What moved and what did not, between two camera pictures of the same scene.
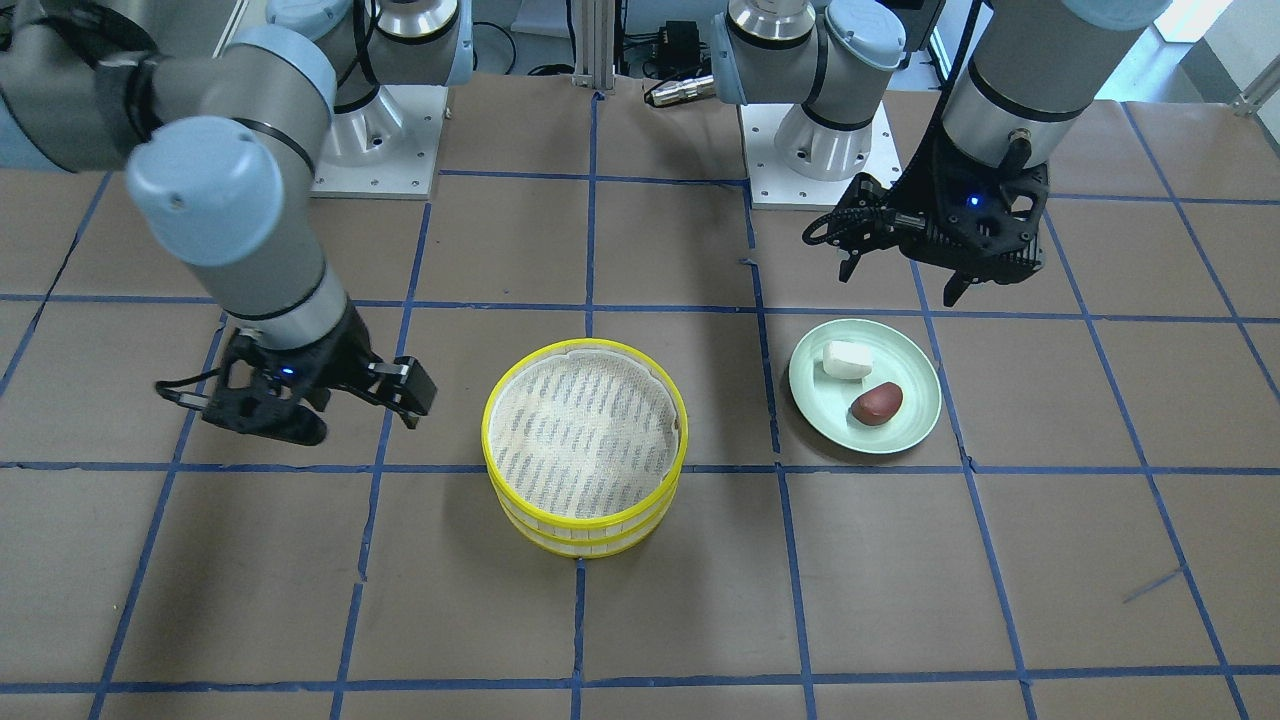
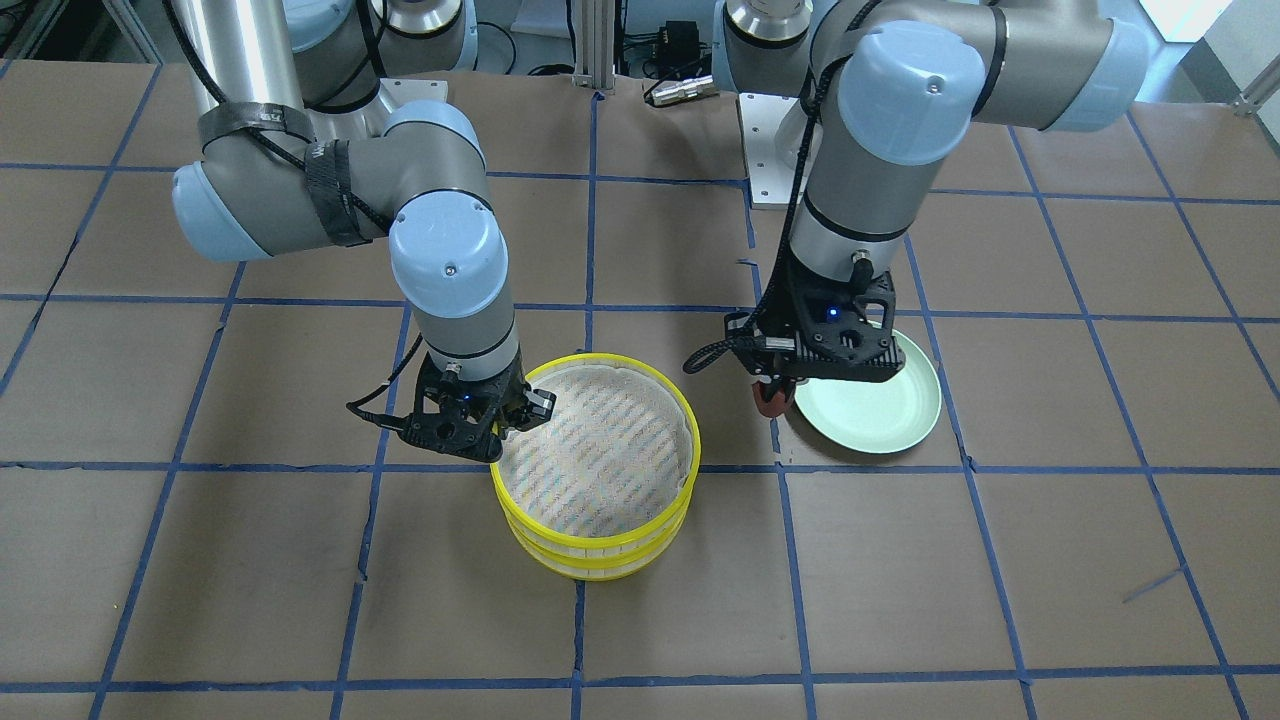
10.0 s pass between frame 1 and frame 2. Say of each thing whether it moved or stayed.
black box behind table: stayed
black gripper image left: moved
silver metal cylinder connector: stayed
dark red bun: moved
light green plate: stayed
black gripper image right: moved
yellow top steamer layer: stayed
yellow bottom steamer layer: moved
